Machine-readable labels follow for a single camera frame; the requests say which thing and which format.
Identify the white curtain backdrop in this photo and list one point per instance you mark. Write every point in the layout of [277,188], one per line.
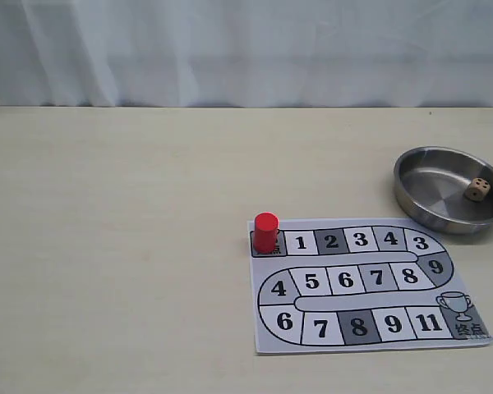
[246,53]

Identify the wooden die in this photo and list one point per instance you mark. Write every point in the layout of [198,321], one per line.
[477,190]

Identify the round stainless steel tray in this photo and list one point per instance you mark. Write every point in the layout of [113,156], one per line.
[429,183]

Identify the paper game board sheet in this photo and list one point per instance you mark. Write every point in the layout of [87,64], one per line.
[360,284]

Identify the red cylinder game piece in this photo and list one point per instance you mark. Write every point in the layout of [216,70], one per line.
[266,228]

